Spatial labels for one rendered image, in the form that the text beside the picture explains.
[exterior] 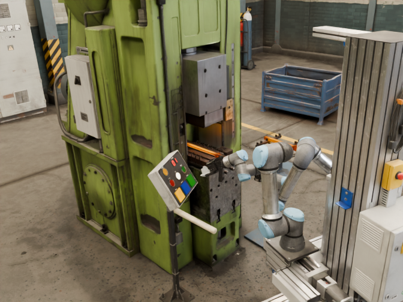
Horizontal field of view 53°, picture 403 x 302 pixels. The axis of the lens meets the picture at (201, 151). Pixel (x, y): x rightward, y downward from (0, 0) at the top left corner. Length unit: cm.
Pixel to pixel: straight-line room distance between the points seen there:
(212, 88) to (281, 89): 407
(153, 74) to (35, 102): 542
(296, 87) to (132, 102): 408
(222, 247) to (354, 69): 208
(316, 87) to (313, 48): 501
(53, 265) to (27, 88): 460
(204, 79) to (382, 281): 168
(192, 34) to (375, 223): 175
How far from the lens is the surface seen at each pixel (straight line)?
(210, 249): 347
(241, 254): 373
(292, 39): 1191
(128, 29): 293
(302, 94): 676
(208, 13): 307
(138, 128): 318
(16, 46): 779
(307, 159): 258
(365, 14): 1075
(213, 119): 303
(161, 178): 253
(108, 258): 384
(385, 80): 191
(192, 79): 288
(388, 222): 208
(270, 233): 230
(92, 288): 358
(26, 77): 790
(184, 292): 338
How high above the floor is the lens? 233
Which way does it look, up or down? 24 degrees down
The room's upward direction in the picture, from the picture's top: 2 degrees counter-clockwise
